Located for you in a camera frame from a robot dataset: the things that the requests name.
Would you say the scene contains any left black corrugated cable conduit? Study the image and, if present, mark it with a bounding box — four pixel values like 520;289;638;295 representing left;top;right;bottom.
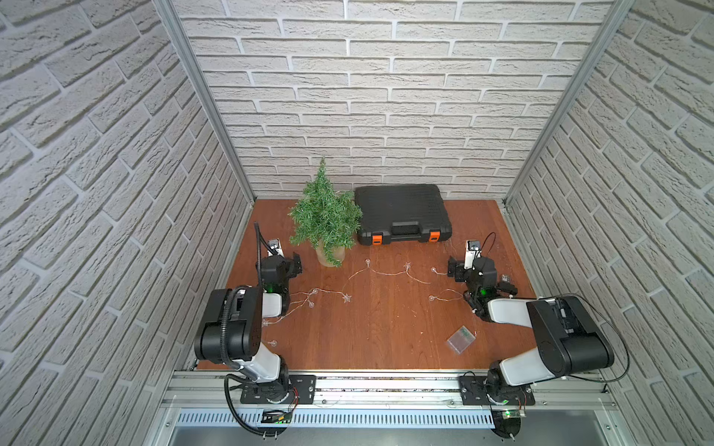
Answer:
219;222;291;438

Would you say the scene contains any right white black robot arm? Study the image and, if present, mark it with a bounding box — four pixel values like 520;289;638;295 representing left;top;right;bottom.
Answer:
447;256;615;404

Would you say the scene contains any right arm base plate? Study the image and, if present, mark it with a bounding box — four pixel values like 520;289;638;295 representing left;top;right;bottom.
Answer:
457;374;536;407

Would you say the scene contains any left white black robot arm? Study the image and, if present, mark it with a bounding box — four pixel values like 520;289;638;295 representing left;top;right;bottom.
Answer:
194;254;302;404

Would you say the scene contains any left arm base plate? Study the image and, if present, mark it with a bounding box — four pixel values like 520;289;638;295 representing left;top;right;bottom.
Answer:
240;374;317;405

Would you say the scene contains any black plastic tool case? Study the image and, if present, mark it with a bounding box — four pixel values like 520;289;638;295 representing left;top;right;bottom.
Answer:
354;184;453;245

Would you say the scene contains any clear string light wire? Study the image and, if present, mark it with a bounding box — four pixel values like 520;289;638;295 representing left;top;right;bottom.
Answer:
261;258;467;349

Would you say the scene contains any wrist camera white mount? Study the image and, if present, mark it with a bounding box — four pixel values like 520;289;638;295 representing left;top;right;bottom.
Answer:
267;239;284;256
464;240;482;269

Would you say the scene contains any aluminium front rail frame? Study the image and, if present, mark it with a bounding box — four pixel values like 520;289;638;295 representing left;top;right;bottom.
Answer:
160;370;622;432

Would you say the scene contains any small green christmas tree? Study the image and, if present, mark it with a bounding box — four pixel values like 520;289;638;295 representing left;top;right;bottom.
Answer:
288;157;363;268

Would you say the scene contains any right thin black cable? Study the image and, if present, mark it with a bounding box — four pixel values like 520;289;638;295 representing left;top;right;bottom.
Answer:
480;231;631;385

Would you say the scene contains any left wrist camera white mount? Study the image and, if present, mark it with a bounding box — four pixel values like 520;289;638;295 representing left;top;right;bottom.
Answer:
267;239;284;256

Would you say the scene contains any clear battery box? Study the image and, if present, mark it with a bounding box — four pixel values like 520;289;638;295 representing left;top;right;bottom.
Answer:
446;325;476;355

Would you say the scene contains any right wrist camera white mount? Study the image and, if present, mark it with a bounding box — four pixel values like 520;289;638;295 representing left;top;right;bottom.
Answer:
464;240;482;269

